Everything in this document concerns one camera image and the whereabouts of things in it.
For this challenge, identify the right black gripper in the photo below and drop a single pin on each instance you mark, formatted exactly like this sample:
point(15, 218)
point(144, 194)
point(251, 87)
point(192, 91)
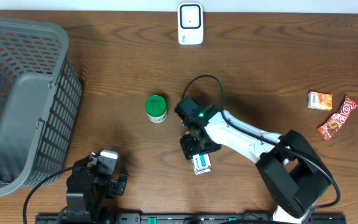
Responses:
point(189, 150)

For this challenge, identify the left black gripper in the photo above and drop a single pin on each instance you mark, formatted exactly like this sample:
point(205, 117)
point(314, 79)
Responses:
point(117, 186)

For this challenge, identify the white Panadol medicine box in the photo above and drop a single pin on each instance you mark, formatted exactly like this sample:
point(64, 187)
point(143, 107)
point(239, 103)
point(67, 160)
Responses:
point(201, 164)

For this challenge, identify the green lid white jar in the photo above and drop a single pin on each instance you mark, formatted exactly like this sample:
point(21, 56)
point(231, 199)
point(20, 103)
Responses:
point(156, 108)

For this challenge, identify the small orange snack packet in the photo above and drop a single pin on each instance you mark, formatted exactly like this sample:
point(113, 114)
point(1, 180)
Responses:
point(320, 101)

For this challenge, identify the red Top chocolate bar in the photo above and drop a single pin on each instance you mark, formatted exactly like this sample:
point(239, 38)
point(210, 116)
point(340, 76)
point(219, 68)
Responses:
point(338, 119)

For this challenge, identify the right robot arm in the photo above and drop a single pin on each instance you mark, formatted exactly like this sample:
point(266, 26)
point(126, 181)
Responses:
point(291, 170)

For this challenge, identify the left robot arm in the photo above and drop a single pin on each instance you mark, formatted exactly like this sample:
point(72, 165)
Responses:
point(79, 209)

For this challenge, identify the white barcode scanner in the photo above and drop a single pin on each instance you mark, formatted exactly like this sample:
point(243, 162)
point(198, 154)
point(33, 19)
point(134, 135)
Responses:
point(190, 23)

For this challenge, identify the grey plastic mesh basket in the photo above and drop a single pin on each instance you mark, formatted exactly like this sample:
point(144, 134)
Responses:
point(40, 95)

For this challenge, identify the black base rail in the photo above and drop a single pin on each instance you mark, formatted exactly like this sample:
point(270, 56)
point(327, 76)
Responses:
point(135, 218)

